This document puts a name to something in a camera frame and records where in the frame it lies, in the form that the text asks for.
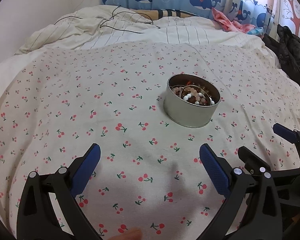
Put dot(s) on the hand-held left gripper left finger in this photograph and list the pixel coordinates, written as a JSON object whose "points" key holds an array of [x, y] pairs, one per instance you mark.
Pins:
{"points": [[86, 170]]}

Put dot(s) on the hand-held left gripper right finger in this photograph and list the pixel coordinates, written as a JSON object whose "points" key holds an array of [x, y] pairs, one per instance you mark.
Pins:
{"points": [[215, 167]]}

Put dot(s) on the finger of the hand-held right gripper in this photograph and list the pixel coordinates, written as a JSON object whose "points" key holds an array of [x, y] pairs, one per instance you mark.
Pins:
{"points": [[285, 132], [251, 157]]}

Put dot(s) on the round silver metal tin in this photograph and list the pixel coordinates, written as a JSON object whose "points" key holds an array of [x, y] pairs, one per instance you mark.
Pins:
{"points": [[187, 115]]}

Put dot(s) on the cherry print bed sheet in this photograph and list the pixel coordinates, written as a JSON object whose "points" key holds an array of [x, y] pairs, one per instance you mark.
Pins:
{"points": [[90, 105]]}

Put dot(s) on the black puffer jacket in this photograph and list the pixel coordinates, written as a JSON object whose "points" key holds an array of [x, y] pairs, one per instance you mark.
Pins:
{"points": [[292, 50]]}

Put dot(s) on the silver metal bangle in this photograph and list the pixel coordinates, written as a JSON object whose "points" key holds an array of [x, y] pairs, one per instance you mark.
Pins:
{"points": [[183, 88]]}

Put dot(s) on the light blue cloth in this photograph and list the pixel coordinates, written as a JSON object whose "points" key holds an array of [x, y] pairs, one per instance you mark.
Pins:
{"points": [[255, 31]]}

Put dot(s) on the pink crumpled cloth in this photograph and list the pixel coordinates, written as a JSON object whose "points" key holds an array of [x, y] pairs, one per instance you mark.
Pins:
{"points": [[227, 22]]}

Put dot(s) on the white striped duvet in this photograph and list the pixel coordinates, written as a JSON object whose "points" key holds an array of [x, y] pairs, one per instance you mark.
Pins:
{"points": [[102, 26]]}

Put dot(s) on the tan navy striped pillow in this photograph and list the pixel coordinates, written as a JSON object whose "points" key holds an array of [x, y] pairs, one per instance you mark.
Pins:
{"points": [[170, 13]]}

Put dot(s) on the coral tree wall sticker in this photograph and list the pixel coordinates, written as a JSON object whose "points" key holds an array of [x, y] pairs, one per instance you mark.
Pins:
{"points": [[298, 15]]}

